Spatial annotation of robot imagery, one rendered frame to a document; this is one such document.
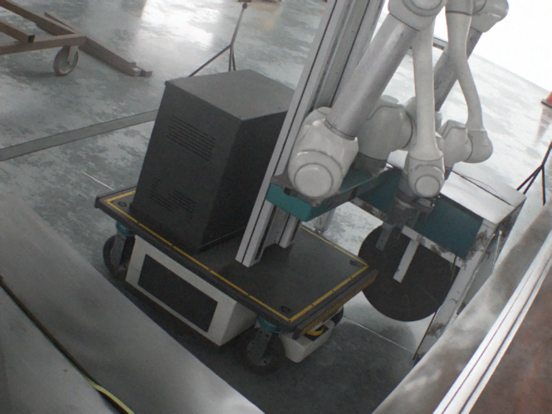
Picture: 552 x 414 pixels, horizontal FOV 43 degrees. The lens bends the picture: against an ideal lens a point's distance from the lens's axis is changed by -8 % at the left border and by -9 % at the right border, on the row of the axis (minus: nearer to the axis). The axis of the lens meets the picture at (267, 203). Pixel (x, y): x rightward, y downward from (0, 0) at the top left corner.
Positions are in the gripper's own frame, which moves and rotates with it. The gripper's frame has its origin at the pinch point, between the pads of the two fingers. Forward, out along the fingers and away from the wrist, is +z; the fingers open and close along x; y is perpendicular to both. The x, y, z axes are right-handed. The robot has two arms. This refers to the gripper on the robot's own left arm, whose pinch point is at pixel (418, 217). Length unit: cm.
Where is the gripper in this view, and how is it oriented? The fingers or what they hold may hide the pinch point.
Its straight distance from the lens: 270.6
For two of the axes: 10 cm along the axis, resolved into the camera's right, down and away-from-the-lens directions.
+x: 5.1, -2.1, 8.3
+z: -3.1, 8.6, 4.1
